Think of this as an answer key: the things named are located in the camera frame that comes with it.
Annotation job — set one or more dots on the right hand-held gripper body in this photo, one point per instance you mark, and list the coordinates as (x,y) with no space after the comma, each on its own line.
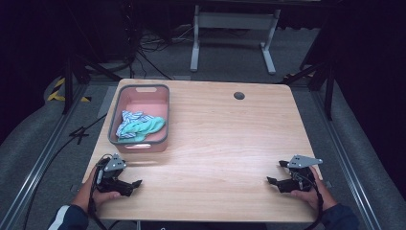
(301,174)

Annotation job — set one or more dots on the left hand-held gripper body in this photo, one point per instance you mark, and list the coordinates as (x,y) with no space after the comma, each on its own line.
(110,179)

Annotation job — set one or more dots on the person's right hand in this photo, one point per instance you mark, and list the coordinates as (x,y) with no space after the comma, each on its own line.
(314,196)

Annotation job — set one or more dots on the person's left hand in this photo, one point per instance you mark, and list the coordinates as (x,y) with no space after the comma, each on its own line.
(87,195)

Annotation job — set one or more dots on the mint green cloth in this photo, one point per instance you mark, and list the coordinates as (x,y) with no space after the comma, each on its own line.
(145,127)

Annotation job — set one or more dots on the blue striped white cloth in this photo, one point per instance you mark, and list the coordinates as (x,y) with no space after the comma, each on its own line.
(127,118)

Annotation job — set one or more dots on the pink basket with grey rim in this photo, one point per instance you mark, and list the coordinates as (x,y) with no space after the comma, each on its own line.
(145,102)

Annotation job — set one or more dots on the black metal stand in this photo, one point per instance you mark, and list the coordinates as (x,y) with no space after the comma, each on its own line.
(328,92)
(67,86)

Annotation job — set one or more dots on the aluminium floor rail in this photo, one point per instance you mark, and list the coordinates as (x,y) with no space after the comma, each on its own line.
(35,169)
(346,166)

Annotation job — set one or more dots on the white metal table frame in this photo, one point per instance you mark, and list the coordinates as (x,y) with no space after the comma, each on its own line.
(234,20)

